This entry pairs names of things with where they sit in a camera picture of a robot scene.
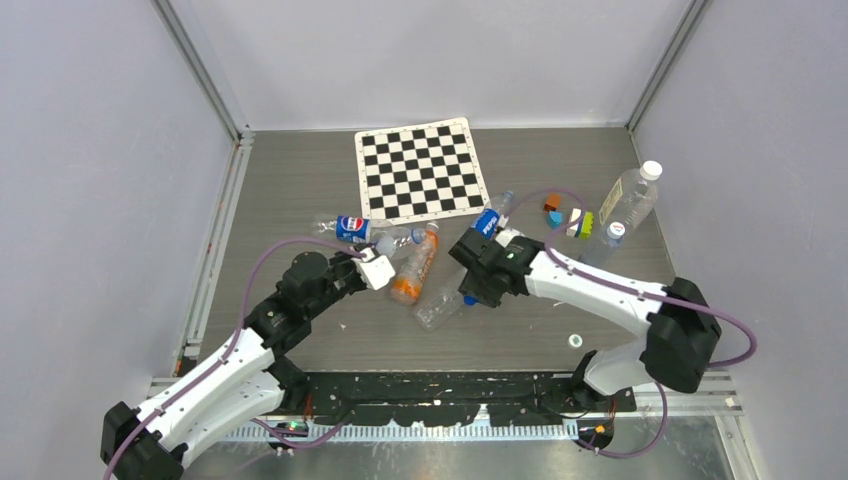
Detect blue toy block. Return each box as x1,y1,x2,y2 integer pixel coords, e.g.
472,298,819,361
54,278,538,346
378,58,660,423
546,210,563,229

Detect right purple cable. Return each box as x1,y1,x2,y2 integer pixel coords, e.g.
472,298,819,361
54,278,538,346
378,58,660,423
506,188,758,461

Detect clear empty plastic bottle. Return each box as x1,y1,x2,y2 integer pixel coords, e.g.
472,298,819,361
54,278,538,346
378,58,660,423
413,267,467,332

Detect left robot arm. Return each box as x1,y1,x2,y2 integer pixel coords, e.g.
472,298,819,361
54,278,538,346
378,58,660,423
100,251,375,479

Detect tall bottle white cap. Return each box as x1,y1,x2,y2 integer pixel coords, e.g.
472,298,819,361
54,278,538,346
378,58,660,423
597,161,663,233

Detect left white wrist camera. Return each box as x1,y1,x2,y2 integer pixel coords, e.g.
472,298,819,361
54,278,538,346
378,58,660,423
353,244,396,290

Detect checkerboard mat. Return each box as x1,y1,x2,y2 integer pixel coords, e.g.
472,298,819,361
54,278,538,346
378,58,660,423
354,117,490,225

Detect white green toy block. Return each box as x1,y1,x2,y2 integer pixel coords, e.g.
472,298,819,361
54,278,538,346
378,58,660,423
566,208,594,239

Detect white green bottle cap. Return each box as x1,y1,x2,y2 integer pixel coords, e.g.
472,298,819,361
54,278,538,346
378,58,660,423
568,334,583,349

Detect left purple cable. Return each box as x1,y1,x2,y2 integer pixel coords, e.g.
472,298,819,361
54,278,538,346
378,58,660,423
102,237,367,480

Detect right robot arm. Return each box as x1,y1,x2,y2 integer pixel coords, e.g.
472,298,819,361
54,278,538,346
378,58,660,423
449,229,722,411

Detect orange toy block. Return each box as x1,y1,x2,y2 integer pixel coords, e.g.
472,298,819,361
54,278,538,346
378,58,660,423
543,193,562,212

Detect purple cable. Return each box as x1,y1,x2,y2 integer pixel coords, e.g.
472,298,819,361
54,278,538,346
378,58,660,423
506,188,758,461
102,237,367,480

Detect orange drink bottle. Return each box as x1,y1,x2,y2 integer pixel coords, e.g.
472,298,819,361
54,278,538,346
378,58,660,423
390,221,439,306

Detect small water bottle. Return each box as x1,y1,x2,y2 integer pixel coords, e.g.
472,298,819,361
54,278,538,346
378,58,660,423
578,221,626,268

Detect clear Pepsi bottle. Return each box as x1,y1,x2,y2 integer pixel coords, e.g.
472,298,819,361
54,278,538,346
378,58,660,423
375,227,427,260

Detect crushed Pepsi bottle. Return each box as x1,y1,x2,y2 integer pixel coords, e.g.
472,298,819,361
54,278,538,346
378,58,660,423
312,215,370,243

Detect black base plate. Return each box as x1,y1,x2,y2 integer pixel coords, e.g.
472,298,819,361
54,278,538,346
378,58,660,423
275,371,636,430

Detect blue label Pepsi bottle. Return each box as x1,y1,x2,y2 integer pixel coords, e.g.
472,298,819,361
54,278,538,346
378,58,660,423
470,191,515,239

